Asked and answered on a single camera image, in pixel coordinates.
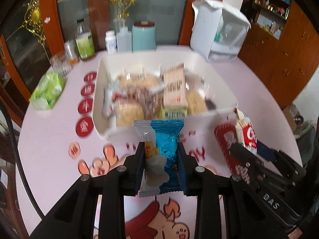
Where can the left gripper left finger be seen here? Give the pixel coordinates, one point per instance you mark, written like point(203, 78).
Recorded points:
point(73, 216)

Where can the white toothbrush sterilizer box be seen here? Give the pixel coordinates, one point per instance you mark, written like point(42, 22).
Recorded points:
point(219, 30)

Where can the red silver snack packet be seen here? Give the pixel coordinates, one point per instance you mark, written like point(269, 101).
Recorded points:
point(111, 93)

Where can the teal ceramic canister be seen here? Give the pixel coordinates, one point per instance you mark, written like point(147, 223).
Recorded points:
point(143, 36)

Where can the clear drinking glass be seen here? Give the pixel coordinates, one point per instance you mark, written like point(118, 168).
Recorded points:
point(60, 64)

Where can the red cookie snack packet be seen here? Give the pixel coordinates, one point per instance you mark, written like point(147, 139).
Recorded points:
point(245, 132)

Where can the beige snack packet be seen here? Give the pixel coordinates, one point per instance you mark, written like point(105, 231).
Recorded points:
point(174, 95)

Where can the clear puffed rice snack pack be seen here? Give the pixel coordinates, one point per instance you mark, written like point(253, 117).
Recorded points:
point(127, 113)

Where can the green label glass bottle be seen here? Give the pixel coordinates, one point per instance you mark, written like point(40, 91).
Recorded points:
point(84, 40)

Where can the white squeeze bottle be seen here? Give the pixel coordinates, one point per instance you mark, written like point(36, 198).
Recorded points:
point(124, 38)

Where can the red nut snack packet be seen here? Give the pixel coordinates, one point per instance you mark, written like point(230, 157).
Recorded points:
point(150, 98)

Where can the green tissue pack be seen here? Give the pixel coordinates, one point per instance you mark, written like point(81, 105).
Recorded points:
point(48, 91)

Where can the wooden shelf cabinet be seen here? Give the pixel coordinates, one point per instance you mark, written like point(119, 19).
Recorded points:
point(281, 47)

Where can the blue foil snack packet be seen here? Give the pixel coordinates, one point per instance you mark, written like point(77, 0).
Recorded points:
point(160, 139)

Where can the small white pill bottle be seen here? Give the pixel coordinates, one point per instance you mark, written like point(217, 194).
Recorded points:
point(111, 42)

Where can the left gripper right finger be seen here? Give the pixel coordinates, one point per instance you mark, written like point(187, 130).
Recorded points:
point(228, 198)

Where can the orange white snack bar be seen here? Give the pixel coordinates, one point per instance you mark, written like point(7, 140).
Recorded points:
point(173, 113)

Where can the white plastic storage bin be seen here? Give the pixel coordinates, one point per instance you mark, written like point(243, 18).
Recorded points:
point(161, 84)

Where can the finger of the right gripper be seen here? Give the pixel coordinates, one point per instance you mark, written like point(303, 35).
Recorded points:
point(245, 157)
point(287, 167)

